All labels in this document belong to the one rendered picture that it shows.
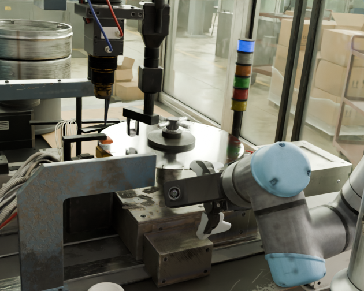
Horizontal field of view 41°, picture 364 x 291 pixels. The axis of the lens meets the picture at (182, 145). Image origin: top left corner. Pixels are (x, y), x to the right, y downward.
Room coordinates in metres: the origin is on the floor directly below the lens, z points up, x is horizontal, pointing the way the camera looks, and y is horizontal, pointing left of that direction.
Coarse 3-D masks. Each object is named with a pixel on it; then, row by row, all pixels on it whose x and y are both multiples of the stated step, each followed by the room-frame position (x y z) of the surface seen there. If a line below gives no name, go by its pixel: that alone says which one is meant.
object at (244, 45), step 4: (240, 40) 1.28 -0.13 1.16; (244, 40) 1.27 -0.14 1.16; (248, 40) 1.28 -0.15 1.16; (252, 40) 1.28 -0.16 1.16; (240, 44) 1.28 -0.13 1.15; (244, 44) 1.27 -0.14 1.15; (248, 44) 1.27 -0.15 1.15; (252, 44) 1.28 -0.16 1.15; (240, 48) 1.28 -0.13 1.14; (244, 48) 1.27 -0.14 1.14; (248, 48) 1.27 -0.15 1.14; (252, 48) 1.28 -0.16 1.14; (244, 52) 1.27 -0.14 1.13; (248, 52) 1.27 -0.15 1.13; (252, 52) 1.28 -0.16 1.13
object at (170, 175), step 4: (156, 172) 1.04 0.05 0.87; (160, 172) 1.02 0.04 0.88; (164, 172) 1.02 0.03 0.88; (168, 172) 1.01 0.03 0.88; (172, 172) 1.01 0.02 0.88; (176, 172) 1.02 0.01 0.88; (180, 172) 1.03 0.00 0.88; (156, 176) 1.03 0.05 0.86; (160, 176) 1.02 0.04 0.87; (164, 176) 1.02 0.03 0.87; (168, 176) 1.01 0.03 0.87; (172, 176) 1.02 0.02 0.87; (176, 176) 1.02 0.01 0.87; (180, 176) 1.03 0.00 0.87; (156, 180) 1.03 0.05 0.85; (160, 180) 1.02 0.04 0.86; (164, 180) 1.02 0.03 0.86; (168, 180) 1.01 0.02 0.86; (172, 180) 1.02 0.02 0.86; (160, 184) 1.02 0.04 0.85
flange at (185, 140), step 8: (152, 136) 1.03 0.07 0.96; (160, 136) 1.03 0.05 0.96; (168, 136) 1.02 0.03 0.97; (176, 136) 1.02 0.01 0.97; (184, 136) 1.05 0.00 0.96; (192, 136) 1.06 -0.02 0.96; (152, 144) 1.01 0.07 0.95; (160, 144) 0.99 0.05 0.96; (168, 144) 0.99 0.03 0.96; (176, 144) 0.99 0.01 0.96; (184, 144) 1.00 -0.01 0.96; (192, 144) 1.02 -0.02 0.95
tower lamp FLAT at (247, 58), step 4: (236, 52) 1.30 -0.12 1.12; (240, 52) 1.28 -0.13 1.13; (236, 56) 1.29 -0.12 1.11; (240, 56) 1.28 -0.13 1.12; (244, 56) 1.27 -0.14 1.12; (248, 56) 1.28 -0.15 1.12; (252, 56) 1.29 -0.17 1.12; (236, 60) 1.29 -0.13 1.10; (240, 60) 1.28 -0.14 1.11; (244, 60) 1.27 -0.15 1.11; (248, 60) 1.28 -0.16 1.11; (244, 64) 1.27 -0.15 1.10; (248, 64) 1.28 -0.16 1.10
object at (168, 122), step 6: (162, 120) 1.06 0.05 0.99; (168, 120) 1.03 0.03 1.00; (174, 120) 1.03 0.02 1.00; (180, 120) 1.06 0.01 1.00; (186, 120) 1.08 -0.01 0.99; (162, 126) 1.01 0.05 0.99; (168, 126) 1.03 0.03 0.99; (174, 126) 1.03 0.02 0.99; (180, 126) 1.02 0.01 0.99; (186, 126) 1.01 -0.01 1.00
